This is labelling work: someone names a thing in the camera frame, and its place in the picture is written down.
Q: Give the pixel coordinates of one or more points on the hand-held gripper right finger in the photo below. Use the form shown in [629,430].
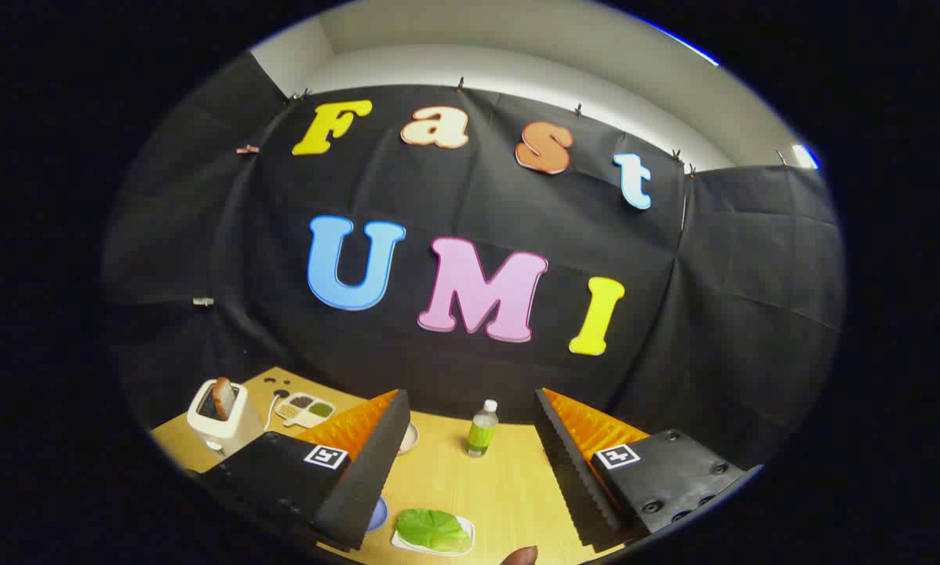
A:
[572,471]

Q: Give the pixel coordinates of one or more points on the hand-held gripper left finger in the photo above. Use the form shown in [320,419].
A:
[368,471]

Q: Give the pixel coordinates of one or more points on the green lettuce leaf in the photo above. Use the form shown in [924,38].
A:
[431,528]

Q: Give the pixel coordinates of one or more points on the toasted bread slice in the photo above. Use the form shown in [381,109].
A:
[224,396]

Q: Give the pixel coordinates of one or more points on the blue plate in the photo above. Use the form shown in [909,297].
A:
[377,514]

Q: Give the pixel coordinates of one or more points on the beige round plate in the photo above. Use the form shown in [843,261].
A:
[409,438]

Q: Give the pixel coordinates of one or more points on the pile of green beans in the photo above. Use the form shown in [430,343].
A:
[321,409]

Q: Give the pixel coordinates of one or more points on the white plate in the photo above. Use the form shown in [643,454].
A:
[401,543]

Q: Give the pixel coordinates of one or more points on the white divided dish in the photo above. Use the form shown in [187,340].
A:
[301,421]

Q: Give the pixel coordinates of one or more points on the pile of brown beans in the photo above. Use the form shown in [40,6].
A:
[301,401]

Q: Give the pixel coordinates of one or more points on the green label plastic bottle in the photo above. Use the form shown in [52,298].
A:
[482,435]

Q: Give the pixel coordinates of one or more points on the pile of yellow beans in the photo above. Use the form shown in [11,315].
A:
[289,410]

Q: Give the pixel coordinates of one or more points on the white toaster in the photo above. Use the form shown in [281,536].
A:
[234,428]

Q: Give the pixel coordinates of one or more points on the black backdrop cloth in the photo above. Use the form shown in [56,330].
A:
[478,196]

